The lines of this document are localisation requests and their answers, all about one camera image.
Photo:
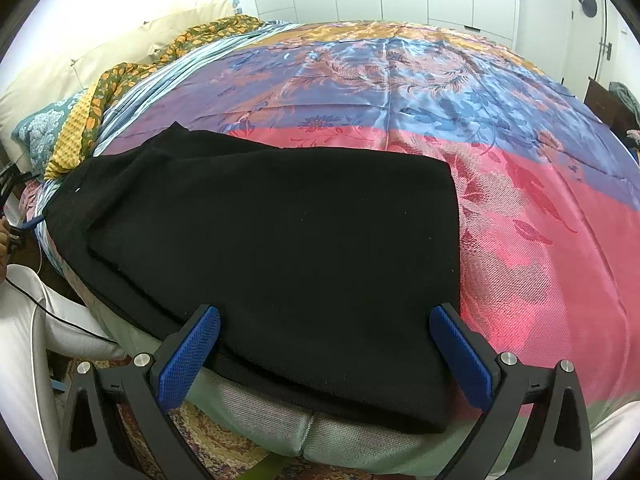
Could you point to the dark round door hanger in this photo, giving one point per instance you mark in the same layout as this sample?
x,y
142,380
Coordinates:
x,y
590,7

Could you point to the green orange floral cloth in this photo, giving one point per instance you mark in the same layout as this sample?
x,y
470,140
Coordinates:
x,y
200,35

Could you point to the pile of mixed clothes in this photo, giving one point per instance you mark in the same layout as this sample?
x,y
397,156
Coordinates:
x,y
634,139

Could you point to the grey green cloth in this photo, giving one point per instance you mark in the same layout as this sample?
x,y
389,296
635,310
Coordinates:
x,y
627,100

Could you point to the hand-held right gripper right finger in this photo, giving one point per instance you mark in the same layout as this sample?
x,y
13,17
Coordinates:
x,y
460,350

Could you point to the person's leg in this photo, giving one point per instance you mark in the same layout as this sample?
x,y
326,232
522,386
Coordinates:
x,y
612,440
25,360

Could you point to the white door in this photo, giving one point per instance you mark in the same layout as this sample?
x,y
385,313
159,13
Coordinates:
x,y
582,50

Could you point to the teal floral pillow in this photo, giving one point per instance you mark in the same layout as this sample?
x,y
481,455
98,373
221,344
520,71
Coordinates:
x,y
37,130

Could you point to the yellow dotted cloth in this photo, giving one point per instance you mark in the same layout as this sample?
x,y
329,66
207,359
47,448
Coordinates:
x,y
67,145

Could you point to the black pants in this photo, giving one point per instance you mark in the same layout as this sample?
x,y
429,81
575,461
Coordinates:
x,y
275,260

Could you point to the person's right leg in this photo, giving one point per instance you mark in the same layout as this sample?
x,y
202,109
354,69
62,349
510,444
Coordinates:
x,y
612,440

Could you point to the blue white striped bed sheet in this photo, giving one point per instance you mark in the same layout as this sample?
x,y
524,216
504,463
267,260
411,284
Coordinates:
x,y
150,92

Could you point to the wall socket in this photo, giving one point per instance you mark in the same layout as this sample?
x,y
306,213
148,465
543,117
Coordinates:
x,y
237,6

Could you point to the person's left leg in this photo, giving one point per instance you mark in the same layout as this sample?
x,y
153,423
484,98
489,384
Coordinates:
x,y
25,360

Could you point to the colourful floral satin blanket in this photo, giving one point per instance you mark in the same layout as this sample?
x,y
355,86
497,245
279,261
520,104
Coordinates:
x,y
500,210

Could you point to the cream padded headboard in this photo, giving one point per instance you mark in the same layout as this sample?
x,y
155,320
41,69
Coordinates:
x,y
50,75

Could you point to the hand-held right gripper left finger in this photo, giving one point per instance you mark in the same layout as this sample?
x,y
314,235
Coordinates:
x,y
192,347

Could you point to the patterned rug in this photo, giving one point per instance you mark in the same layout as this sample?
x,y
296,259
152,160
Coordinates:
x,y
225,440

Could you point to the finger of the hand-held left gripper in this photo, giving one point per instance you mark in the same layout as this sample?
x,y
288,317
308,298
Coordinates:
x,y
22,232
12,176

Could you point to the dark wooden nightstand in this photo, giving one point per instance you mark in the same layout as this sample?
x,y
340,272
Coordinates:
x,y
602,100

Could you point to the person's left hand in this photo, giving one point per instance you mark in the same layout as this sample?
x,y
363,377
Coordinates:
x,y
3,250

